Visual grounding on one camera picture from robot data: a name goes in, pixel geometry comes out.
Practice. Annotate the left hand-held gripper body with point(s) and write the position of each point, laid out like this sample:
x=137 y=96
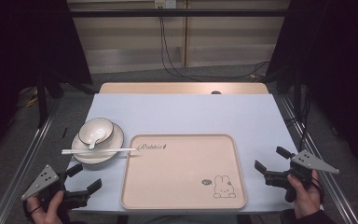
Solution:
x=42 y=182

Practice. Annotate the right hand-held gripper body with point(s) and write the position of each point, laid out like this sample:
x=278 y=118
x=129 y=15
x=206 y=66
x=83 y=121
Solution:
x=312 y=162

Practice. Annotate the person's left hand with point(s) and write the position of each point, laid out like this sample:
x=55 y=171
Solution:
x=48 y=214

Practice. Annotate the person's right hand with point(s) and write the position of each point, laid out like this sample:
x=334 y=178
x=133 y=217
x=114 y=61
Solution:
x=306 y=200

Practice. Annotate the white chopstick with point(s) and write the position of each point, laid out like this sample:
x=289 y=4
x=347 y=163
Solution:
x=112 y=149
x=74 y=152

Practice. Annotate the black wrist band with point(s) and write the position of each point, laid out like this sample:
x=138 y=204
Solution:
x=320 y=189
x=34 y=210

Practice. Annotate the small black marker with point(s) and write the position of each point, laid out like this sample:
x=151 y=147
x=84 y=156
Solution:
x=64 y=132

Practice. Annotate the white ceramic spoon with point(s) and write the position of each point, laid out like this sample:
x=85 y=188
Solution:
x=99 y=134

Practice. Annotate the white bowl with dark rim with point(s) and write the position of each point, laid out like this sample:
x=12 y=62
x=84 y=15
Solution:
x=88 y=128

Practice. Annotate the white plate with dark rim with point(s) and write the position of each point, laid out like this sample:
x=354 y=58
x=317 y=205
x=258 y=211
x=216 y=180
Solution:
x=113 y=141

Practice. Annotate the pink tray with rabbit print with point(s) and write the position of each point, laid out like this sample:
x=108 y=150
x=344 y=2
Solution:
x=180 y=174

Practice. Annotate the pale blue table mat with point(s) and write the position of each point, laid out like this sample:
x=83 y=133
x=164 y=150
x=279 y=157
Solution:
x=199 y=115

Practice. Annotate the dark curtain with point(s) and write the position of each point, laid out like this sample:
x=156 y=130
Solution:
x=338 y=62
x=18 y=46

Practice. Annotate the wooden table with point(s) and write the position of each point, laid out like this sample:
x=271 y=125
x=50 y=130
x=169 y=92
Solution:
x=167 y=88

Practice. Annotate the black crossbar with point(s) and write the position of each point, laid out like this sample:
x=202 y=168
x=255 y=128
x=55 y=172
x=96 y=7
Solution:
x=199 y=13

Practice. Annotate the metal floor rail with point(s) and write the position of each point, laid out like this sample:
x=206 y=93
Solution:
x=22 y=168
x=344 y=207

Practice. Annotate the black stand post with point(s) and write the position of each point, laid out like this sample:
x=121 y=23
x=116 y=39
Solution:
x=42 y=102
x=297 y=93

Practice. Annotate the white wall socket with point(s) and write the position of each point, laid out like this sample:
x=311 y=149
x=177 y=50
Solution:
x=170 y=3

